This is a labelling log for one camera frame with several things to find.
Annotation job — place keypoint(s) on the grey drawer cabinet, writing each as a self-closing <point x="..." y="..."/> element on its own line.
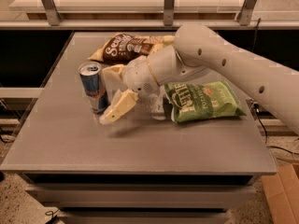
<point x="138" y="170"/>

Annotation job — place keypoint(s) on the brown chip bag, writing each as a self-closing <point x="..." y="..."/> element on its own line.
<point x="122" y="47"/>

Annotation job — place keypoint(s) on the blue silver redbull can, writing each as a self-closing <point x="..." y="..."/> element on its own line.
<point x="93" y="83"/>

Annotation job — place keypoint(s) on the green chip bag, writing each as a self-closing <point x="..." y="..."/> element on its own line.
<point x="197" y="102"/>

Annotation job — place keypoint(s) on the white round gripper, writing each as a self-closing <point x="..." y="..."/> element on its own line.
<point x="137" y="75"/>

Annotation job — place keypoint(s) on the metal shelf frame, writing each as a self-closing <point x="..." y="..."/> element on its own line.
<point x="159" y="15"/>

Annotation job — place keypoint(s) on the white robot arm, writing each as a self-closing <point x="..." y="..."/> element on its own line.
<point x="195" y="50"/>

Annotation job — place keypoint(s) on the cardboard box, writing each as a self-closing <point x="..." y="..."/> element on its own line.
<point x="282" y="194"/>

